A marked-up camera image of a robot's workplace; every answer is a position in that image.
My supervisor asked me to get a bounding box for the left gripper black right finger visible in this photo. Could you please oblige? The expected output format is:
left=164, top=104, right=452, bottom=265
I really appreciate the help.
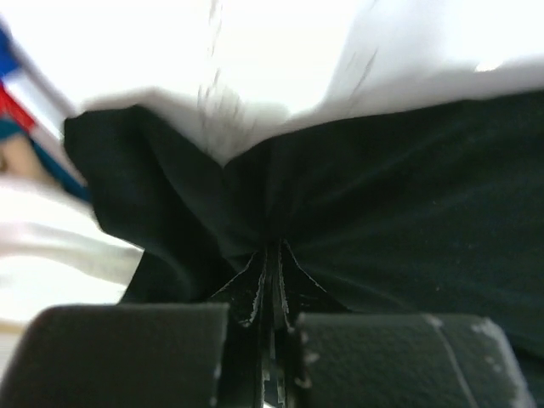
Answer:
left=273, top=243, right=536, bottom=407

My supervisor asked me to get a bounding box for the black t shirt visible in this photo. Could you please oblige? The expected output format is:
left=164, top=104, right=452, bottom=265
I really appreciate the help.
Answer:
left=63, top=88, right=544, bottom=358

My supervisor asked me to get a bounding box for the white folded t shirt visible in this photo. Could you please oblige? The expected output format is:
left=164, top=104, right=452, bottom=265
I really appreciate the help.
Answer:
left=1, top=176, right=143, bottom=303

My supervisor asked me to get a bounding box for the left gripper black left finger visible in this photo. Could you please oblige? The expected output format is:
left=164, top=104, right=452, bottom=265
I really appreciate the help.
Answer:
left=1, top=252, right=266, bottom=407

